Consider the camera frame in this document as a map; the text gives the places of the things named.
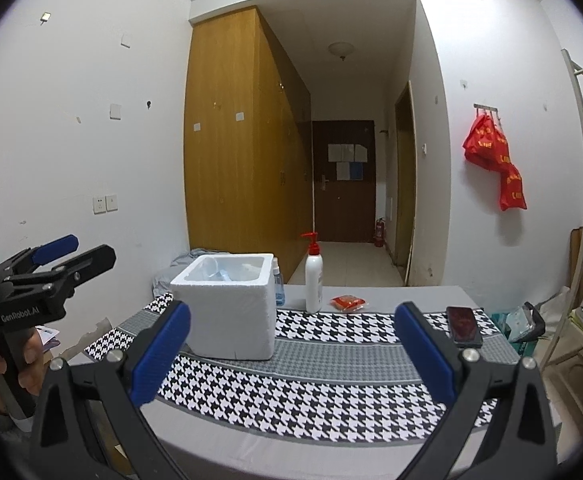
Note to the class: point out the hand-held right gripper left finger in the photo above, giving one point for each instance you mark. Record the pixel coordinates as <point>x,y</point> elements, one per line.
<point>161,355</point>

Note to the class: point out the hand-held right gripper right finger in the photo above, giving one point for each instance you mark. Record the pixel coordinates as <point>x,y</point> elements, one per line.
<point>424,355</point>

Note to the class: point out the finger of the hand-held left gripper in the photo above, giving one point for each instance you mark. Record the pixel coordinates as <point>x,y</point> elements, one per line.
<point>86,262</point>
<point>56,249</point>

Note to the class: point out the white foam box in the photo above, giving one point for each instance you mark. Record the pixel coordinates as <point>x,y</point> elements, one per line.
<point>231,320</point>

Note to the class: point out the person's left hand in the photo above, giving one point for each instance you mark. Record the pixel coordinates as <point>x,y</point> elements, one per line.
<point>33,365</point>

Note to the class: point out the black smartphone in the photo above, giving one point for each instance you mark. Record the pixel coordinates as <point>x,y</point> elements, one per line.
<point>464,327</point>

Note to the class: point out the cardboard piece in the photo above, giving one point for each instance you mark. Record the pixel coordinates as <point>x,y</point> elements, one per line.
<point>88,337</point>

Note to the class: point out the red snack packet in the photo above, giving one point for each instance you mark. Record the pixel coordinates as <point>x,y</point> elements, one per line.
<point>349,302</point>

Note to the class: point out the pale green tissue pack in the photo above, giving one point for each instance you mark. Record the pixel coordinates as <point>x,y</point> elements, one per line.
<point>516,325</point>

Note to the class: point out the red fire extinguisher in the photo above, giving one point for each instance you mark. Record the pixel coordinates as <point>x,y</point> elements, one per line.
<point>380,234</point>

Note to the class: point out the black and white houndstooth runner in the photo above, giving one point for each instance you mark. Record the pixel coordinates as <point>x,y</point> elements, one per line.
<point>296,385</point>

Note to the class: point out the white bottle with red pump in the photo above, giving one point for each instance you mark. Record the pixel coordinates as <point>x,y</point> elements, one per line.
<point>314,280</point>

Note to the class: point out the small clear spray bottle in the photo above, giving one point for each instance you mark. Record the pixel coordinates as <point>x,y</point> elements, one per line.
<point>278,285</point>

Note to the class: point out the dark brown entrance door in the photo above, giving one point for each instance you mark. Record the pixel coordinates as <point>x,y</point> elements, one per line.
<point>344,210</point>

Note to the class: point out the light wooden side door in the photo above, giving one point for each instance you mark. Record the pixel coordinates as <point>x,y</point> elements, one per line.
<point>405,185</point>

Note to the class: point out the wooden board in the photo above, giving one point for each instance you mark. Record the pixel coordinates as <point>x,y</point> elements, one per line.
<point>576,260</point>

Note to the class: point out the wooden wardrobe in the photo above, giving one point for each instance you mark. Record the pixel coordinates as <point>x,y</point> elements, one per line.
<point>236,160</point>

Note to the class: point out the red plastic bag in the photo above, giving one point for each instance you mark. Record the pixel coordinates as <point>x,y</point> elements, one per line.
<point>486,142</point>
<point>514,190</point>

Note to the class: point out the blue and white notice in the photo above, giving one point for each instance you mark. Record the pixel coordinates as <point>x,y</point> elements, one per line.
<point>350,171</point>

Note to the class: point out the white paper notices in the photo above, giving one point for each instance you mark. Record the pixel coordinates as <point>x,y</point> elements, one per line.
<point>347,153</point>

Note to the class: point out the ceiling lamp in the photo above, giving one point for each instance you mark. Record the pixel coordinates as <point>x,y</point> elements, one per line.
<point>341,50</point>

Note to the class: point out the white wall socket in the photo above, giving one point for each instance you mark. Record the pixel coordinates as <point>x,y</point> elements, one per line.
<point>98,205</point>

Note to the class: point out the white wall switch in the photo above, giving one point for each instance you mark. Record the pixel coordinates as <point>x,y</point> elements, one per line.
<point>111,203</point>

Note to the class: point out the white wall switch plate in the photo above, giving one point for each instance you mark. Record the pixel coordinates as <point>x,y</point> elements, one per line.
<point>115,111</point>

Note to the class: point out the white blank wall plate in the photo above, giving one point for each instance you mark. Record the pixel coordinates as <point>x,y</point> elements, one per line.
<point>126,40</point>

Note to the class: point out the small wall sensor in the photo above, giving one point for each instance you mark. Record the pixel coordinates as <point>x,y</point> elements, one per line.
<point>45,18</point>

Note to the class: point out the metal wall hook rack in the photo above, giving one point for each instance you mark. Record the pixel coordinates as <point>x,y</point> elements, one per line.
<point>486,109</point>

